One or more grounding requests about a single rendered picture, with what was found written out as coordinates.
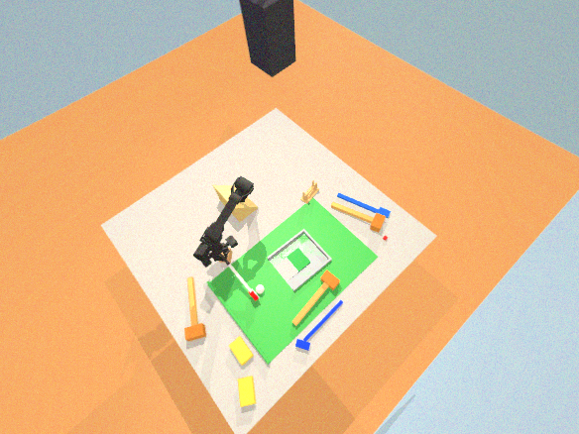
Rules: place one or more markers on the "green flat mat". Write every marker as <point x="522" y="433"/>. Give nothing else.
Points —
<point x="268" y="319"/>

